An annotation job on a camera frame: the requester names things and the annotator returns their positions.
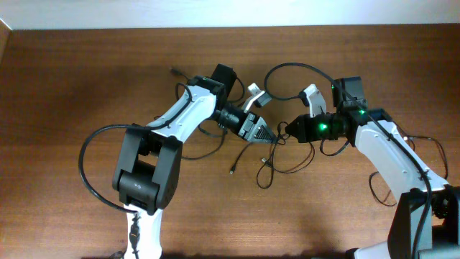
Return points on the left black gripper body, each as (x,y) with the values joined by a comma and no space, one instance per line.
(242,133)

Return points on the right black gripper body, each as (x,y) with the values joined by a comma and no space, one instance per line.
(314,128)

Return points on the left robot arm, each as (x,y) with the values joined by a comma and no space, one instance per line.
(148,167)

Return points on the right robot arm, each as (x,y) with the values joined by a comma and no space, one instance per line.
(426,221)

